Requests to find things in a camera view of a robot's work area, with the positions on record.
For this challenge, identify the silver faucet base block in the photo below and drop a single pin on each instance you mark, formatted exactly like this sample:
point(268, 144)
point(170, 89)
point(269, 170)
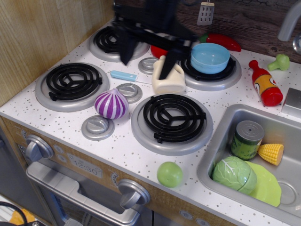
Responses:
point(292, 103)

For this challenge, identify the silver front stove knob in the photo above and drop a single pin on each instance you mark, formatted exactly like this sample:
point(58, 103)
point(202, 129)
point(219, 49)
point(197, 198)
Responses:
point(97, 128)

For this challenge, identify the green toy broccoli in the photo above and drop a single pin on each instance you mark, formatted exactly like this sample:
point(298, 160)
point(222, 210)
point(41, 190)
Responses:
point(282, 63)

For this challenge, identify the blue handled toy knife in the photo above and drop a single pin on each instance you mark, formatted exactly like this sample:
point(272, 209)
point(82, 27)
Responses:
point(130, 77)

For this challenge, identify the back right stove burner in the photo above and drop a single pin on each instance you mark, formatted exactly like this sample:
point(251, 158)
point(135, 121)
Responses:
point(212, 82)

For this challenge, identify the purple striped toy onion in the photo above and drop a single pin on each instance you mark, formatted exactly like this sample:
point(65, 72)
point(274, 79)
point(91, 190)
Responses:
point(111, 104)

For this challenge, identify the red toy chili pepper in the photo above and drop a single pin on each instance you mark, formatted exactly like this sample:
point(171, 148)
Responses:
point(220, 39)

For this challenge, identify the yellow object bottom left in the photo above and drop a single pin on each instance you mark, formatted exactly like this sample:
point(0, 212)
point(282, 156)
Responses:
point(17, 219)

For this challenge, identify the red toy ketchup bottle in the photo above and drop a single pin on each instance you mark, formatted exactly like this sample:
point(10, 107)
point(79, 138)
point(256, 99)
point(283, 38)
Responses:
point(265, 85)

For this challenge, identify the silver toy faucet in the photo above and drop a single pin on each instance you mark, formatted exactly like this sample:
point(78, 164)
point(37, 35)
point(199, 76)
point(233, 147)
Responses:
point(288, 25)

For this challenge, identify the green toy cabbage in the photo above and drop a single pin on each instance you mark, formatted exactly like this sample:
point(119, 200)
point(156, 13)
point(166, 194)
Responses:
point(235, 174)

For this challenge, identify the silver oven door handle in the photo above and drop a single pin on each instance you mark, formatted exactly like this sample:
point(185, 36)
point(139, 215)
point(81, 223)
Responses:
point(66, 196)

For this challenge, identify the silver stove knob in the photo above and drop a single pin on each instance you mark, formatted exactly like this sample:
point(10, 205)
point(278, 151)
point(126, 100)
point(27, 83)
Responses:
point(97, 128)
point(133, 93)
point(146, 65)

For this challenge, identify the right silver oven dial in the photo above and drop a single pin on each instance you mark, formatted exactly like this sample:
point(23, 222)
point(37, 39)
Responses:
point(132, 193)

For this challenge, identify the yellow toy corn cob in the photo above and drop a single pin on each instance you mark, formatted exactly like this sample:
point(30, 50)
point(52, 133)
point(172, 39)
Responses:
point(271, 153)

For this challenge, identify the silver upper stove knob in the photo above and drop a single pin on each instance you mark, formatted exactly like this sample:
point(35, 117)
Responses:
point(146, 65)

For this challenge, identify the silver toy sink basin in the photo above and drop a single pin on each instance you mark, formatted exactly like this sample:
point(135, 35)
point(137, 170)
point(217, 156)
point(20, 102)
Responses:
point(278, 130)

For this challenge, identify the green toy can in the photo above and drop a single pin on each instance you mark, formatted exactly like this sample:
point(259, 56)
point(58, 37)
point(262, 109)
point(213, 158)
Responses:
point(247, 139)

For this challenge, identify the light blue plastic bowl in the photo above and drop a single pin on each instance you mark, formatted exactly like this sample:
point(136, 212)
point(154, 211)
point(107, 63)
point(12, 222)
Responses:
point(209, 58)

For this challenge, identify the silver middle stove knob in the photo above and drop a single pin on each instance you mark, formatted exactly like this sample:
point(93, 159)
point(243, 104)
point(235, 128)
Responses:
point(133, 93)

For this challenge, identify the left silver oven dial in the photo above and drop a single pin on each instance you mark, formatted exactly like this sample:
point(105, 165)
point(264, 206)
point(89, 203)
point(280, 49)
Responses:
point(37, 148)

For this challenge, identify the hanging silver toy spatula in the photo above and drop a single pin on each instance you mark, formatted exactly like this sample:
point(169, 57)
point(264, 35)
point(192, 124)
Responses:
point(206, 13)

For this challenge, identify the front left stove burner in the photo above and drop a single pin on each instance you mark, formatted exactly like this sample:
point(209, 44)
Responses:
point(71, 87)

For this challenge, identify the silver oven dial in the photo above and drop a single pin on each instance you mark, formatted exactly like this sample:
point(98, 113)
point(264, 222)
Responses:
point(37, 148)
point(132, 193)

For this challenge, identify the cream toy detergent jug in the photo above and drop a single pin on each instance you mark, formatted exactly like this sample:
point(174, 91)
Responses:
point(173, 83)

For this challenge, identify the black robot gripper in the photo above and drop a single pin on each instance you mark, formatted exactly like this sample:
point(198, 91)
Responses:
point(154, 23)

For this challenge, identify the lime green plastic plate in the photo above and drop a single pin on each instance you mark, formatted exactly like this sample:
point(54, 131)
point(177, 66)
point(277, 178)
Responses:
point(267, 188)

